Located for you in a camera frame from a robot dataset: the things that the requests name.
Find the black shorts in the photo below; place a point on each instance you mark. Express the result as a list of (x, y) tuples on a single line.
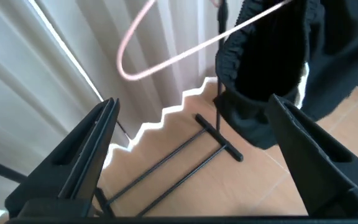
[(269, 46)]

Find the pink clothes hanger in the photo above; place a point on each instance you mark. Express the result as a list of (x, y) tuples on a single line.
[(182, 55)]

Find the black clothes rack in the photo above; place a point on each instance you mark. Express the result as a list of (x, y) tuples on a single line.
[(219, 137)]

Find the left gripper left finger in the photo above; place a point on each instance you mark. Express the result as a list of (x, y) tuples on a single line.
[(42, 193)]

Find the beige curtain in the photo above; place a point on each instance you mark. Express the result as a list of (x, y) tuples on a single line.
[(26, 77)]

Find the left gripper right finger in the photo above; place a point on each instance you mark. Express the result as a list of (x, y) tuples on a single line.
[(315, 180)]

